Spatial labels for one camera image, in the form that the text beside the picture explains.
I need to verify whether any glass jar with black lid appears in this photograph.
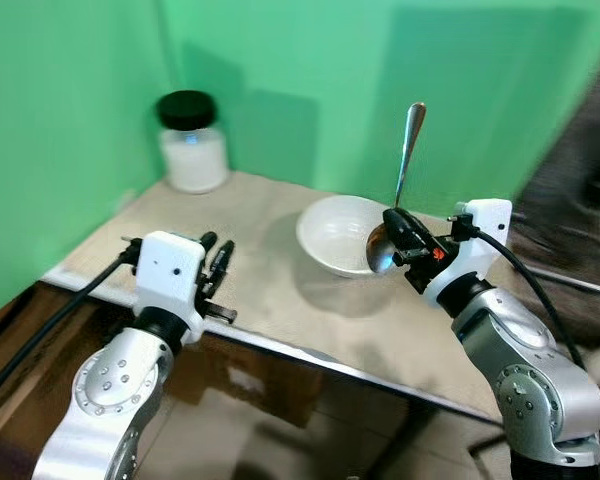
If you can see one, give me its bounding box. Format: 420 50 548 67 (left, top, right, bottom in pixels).
157 90 230 195

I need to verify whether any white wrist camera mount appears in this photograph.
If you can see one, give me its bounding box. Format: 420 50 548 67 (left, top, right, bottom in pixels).
423 199 514 307
134 231 208 343

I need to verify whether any black mesh fan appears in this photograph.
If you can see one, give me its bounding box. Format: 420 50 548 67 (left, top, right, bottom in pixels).
508 55 600 346

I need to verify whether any metal spoon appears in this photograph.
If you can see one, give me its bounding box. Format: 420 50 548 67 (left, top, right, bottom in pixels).
366 102 428 276

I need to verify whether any white bowl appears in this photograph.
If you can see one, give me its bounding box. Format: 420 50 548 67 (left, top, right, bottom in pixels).
296 195 392 279

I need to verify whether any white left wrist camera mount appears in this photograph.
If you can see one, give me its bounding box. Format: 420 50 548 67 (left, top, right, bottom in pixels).
134 231 208 343

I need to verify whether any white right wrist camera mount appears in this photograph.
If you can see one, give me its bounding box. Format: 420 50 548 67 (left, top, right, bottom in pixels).
423 199 514 307

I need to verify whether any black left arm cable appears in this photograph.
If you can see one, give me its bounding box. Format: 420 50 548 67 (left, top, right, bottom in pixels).
0 238 143 412

